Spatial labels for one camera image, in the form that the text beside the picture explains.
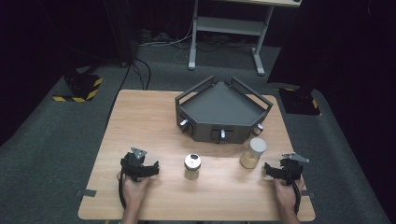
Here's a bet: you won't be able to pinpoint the white lid spice jar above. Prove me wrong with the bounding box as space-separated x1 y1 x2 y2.
239 137 268 170

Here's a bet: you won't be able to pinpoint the grey metal desk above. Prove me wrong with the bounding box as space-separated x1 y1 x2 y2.
187 0 304 77

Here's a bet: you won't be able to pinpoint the black corner rack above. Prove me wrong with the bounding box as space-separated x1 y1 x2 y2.
175 75 275 146

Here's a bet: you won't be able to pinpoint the silver lid spice jar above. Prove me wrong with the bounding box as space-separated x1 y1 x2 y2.
183 152 202 181

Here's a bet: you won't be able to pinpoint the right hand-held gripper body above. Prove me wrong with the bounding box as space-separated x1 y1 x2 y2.
279 152 310 185

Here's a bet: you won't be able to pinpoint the black stand post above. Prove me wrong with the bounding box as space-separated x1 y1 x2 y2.
103 0 140 68

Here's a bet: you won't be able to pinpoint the black floor cable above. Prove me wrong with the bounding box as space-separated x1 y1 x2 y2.
106 57 152 125

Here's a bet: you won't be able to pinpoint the person's right hand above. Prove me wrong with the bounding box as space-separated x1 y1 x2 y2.
273 177 305 213

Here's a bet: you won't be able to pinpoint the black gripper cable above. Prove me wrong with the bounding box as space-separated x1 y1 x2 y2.
289 177 303 217
117 171 128 211

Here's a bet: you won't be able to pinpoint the white floor cable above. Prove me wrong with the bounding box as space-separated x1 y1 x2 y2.
138 21 194 63

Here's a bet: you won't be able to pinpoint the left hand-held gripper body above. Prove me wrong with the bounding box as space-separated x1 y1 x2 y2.
120 147 149 183

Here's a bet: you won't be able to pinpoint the yellow black striped stand base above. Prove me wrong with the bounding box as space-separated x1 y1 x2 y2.
276 86 322 117
51 72 104 104

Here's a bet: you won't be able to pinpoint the person's left hand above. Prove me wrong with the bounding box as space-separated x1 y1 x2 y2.
120 172 151 210

